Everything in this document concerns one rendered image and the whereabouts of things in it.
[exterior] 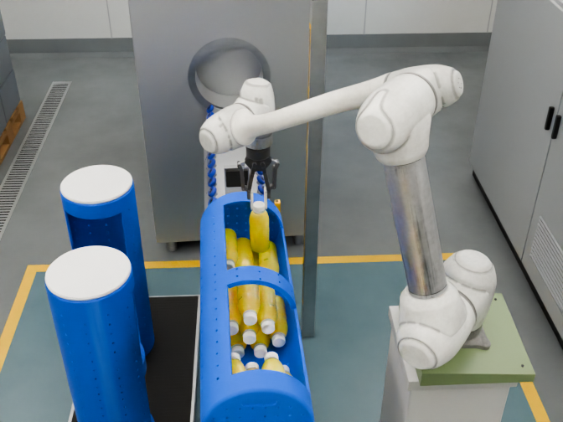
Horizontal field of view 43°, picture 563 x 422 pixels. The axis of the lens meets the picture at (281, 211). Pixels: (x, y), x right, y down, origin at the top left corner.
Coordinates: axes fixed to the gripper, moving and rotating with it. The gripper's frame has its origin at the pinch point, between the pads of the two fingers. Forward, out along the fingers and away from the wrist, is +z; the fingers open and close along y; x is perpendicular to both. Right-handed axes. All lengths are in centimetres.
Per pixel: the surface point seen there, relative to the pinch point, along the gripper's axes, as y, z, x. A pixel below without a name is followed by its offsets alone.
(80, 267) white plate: 60, 23, 2
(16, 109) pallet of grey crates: 161, 119, -307
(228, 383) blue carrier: 13, 4, 73
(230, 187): 8, 29, -50
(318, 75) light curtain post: -28, -13, -64
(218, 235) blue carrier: 13.6, 5.5, 11.3
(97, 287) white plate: 53, 23, 13
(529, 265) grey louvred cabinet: -149, 112, -88
